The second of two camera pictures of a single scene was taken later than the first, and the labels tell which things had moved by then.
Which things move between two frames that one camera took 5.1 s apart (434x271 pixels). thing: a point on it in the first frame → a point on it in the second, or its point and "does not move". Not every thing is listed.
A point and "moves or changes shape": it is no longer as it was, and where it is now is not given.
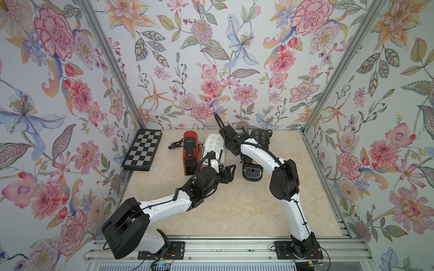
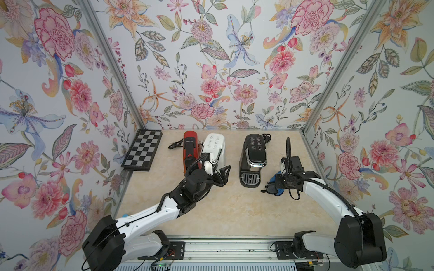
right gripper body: x=229 y=148 → x=283 y=180
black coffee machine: x=252 y=171 moves or changes shape
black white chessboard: x=142 y=151 does not move
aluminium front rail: x=244 y=250 does not move
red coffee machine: x=191 y=153 does not move
